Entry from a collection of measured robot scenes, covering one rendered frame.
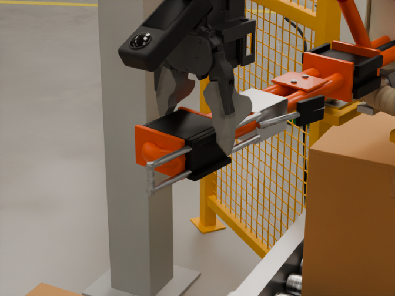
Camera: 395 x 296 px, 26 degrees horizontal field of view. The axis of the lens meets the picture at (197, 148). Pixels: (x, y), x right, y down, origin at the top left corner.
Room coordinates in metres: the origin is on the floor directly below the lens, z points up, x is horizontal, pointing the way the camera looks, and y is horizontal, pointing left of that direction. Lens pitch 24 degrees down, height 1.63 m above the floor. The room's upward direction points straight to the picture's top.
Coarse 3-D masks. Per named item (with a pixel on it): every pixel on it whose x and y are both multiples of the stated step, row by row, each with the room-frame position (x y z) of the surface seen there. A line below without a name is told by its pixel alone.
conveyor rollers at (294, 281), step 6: (300, 264) 1.77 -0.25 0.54; (300, 270) 1.77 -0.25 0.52; (294, 276) 1.70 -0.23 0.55; (300, 276) 1.70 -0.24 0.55; (288, 282) 1.69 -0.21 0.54; (294, 282) 1.69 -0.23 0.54; (300, 282) 1.68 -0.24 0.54; (288, 288) 1.69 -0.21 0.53; (294, 288) 1.68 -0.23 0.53; (300, 288) 1.67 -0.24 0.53; (276, 294) 1.62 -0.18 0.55; (282, 294) 1.62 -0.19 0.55; (288, 294) 1.63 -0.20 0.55; (294, 294) 1.68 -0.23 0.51; (300, 294) 1.67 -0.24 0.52
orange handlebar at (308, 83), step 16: (384, 64) 1.24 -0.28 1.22; (272, 80) 1.12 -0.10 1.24; (288, 80) 1.11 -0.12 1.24; (304, 80) 1.11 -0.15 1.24; (320, 80) 1.11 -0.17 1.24; (336, 80) 1.14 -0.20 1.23; (288, 96) 1.06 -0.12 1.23; (304, 96) 1.08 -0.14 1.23; (288, 112) 1.05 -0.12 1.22; (240, 128) 0.97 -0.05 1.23; (144, 144) 0.91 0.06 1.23; (176, 160) 0.88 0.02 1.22
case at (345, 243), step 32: (352, 128) 1.64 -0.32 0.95; (384, 128) 1.64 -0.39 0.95; (320, 160) 1.52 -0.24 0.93; (352, 160) 1.49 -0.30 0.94; (384, 160) 1.48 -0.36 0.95; (320, 192) 1.52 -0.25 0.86; (352, 192) 1.49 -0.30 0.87; (384, 192) 1.46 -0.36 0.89; (320, 224) 1.52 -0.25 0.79; (352, 224) 1.49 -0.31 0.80; (384, 224) 1.46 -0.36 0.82; (320, 256) 1.52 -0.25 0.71; (352, 256) 1.49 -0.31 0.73; (384, 256) 1.46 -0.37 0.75; (320, 288) 1.52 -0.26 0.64; (352, 288) 1.48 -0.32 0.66; (384, 288) 1.45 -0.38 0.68
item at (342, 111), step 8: (328, 104) 1.33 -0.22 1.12; (336, 104) 1.33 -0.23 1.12; (344, 104) 1.33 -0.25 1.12; (352, 104) 1.35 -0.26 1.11; (328, 112) 1.31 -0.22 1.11; (336, 112) 1.31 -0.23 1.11; (344, 112) 1.31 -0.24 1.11; (352, 112) 1.32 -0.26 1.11; (320, 120) 1.31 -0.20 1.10; (328, 120) 1.30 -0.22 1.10; (336, 120) 1.29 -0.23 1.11; (344, 120) 1.30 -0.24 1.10
